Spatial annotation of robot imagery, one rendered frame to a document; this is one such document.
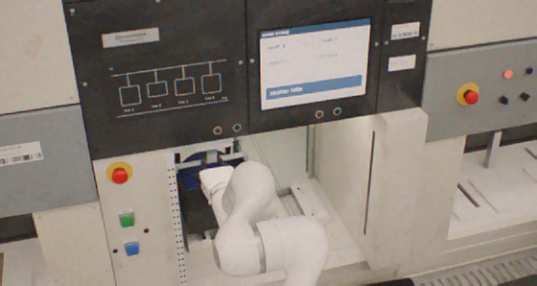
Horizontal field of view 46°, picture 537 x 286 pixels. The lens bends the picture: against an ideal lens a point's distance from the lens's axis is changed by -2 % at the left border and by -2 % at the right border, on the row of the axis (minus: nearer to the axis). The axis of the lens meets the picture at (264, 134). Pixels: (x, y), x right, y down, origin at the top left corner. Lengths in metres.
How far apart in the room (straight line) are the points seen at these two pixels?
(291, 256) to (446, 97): 0.76
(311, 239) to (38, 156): 0.69
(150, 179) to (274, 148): 0.98
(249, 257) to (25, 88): 0.64
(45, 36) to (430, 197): 1.20
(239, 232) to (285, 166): 1.23
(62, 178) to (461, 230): 1.30
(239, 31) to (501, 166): 1.40
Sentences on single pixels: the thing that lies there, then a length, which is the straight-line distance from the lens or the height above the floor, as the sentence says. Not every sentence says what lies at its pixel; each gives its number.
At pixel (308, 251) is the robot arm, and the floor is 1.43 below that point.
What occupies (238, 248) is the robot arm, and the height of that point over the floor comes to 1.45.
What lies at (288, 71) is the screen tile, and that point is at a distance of 1.58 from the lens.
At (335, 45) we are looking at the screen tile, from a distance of 1.60.
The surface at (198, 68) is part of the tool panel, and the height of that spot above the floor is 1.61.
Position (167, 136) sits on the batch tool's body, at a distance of 1.59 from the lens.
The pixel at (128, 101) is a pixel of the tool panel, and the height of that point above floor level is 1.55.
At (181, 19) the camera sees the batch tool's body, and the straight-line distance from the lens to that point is 1.46.
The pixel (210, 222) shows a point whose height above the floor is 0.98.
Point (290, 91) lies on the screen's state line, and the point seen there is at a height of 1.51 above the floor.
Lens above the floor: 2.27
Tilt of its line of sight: 32 degrees down
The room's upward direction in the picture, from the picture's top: 1 degrees counter-clockwise
